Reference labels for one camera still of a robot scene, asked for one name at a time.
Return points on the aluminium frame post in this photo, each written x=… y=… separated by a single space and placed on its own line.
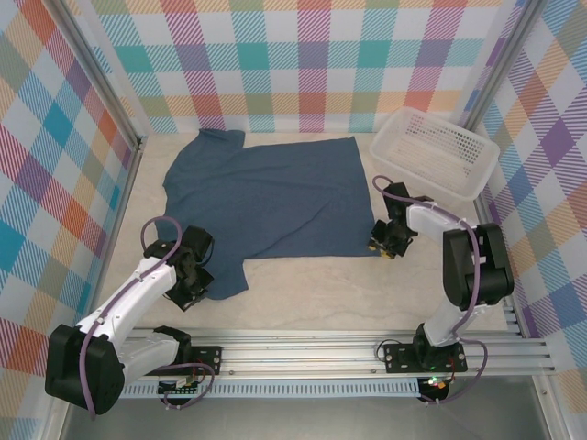
x=106 y=78
x=502 y=69

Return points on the white plastic perforated basket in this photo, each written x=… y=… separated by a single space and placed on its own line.
x=380 y=151

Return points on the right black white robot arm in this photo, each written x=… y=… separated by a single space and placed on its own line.
x=481 y=266

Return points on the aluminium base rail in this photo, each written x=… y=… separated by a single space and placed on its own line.
x=298 y=355

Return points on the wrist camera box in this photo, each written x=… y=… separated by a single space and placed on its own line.
x=198 y=240
x=396 y=191

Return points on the blue t-shirt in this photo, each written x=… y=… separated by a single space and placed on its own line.
x=266 y=201

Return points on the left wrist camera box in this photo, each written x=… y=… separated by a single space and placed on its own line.
x=198 y=240

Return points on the aluminium side rail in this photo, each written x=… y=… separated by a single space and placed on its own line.
x=127 y=183
x=512 y=321

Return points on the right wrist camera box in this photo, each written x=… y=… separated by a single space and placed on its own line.
x=396 y=191

